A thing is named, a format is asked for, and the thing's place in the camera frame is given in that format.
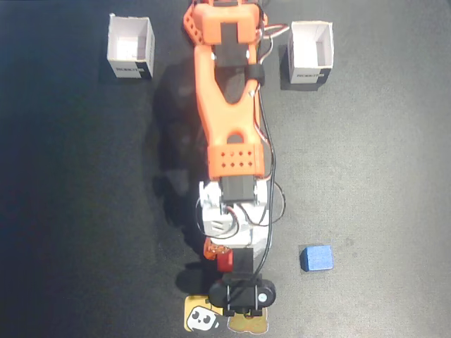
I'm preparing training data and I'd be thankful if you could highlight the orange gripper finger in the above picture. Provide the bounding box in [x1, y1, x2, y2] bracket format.
[203, 238, 233, 262]

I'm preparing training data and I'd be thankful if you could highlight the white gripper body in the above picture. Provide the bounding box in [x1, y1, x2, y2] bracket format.
[197, 180, 272, 276]

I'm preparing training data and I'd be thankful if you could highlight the red cube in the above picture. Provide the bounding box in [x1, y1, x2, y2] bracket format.
[216, 249, 235, 273]

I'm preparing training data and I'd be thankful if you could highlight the blue cube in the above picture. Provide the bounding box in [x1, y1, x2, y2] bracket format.
[299, 245, 334, 273]

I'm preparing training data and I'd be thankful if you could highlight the white cardboard box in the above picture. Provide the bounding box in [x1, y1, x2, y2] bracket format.
[287, 20, 335, 85]
[106, 13, 156, 80]

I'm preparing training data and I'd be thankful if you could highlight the yellow robot face sticker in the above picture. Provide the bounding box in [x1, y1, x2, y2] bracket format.
[183, 294, 223, 332]

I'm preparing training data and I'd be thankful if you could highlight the brown hugging face sticker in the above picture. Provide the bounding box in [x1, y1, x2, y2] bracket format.
[227, 309, 269, 334]

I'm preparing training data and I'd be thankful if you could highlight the gripper servo wire bundle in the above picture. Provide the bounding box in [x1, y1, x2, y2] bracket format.
[195, 181, 287, 241]

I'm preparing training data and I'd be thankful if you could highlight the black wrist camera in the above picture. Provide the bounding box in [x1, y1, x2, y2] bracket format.
[208, 273, 277, 317]

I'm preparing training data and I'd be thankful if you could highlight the black camera cable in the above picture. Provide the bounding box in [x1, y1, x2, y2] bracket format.
[250, 13, 280, 282]

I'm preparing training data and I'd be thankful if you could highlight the shoulder servo wire bundle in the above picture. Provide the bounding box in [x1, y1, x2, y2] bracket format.
[259, 21, 293, 63]

